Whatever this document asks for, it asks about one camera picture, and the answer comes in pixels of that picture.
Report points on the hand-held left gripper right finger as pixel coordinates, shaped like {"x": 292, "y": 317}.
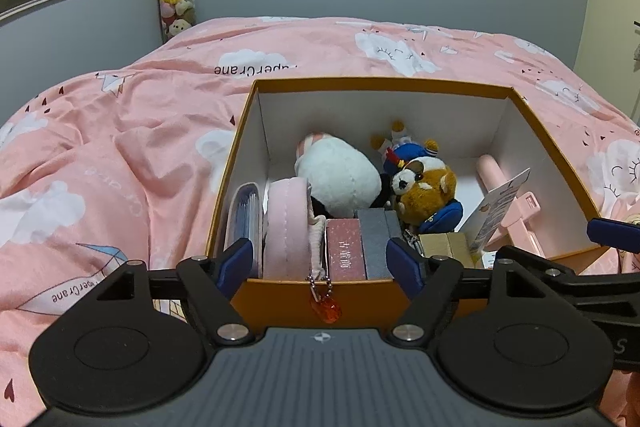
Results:
{"x": 402, "y": 267}

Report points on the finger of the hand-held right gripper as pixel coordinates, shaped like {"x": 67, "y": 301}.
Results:
{"x": 615, "y": 234}
{"x": 590, "y": 284}

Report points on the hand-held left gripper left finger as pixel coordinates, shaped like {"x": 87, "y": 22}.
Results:
{"x": 235, "y": 262}

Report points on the dark grey box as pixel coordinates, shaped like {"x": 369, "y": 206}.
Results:
{"x": 377, "y": 242}

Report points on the small maroon box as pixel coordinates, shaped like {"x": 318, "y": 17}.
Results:
{"x": 346, "y": 249}

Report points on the orange cardboard box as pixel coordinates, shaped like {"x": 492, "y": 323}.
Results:
{"x": 280, "y": 302}

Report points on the blue flat case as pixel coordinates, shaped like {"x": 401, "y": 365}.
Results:
{"x": 245, "y": 217}

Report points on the small tan box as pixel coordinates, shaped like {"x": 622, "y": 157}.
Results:
{"x": 445, "y": 247}

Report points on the pink round case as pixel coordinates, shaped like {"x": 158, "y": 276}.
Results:
{"x": 285, "y": 227}

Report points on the brown dog plush toy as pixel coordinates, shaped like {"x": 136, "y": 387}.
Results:
{"x": 425, "y": 192}

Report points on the white plush toy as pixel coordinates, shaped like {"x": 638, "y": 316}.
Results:
{"x": 340, "y": 177}

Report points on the white paper tag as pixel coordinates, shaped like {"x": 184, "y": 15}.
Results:
{"x": 500, "y": 207}

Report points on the pink plastic stick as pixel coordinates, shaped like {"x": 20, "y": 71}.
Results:
{"x": 487, "y": 172}

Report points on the small plush with yellow horns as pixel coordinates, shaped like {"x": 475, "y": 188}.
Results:
{"x": 397, "y": 134}

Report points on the pink printed blanket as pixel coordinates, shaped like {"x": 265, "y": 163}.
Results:
{"x": 125, "y": 157}

